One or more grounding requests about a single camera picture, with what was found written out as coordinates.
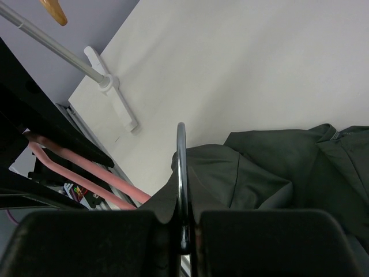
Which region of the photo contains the pink hanger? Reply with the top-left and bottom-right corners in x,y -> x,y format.
24,122 -> 190,255

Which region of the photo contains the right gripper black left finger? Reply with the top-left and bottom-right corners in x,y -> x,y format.
0,170 -> 181,277

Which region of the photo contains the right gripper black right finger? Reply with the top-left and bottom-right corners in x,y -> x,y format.
186,184 -> 361,277

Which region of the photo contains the dark grey t shirt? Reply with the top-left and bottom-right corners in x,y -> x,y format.
149,123 -> 369,260

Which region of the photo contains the brown wooden hanger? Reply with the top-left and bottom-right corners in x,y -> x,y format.
40,0 -> 67,26

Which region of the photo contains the metal clothes rack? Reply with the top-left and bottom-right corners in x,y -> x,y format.
1,1 -> 138,132

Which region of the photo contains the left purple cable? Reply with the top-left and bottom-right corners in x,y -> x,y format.
4,209 -> 21,227

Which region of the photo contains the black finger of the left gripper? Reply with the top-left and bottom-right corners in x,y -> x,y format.
1,42 -> 114,167
1,167 -> 86,209

